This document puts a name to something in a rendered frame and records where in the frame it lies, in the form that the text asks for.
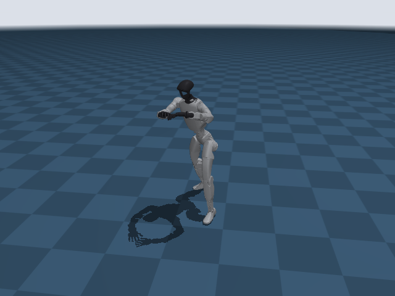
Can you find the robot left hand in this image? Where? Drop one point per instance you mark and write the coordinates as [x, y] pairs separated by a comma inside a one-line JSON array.
[[181, 114]]

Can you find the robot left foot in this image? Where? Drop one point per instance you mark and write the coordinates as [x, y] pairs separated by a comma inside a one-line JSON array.
[[209, 217]]

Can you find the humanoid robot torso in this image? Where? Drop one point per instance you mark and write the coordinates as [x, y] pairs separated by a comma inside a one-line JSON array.
[[195, 125]]

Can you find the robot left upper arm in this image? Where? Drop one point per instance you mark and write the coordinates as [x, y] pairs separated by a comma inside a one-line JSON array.
[[202, 108]]

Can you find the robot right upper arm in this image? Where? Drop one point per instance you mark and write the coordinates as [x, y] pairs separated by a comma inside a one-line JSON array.
[[174, 105]]

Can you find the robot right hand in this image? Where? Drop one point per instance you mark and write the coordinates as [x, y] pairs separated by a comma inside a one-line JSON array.
[[163, 114]]

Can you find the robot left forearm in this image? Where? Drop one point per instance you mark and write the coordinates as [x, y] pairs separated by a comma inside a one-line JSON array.
[[201, 116]]

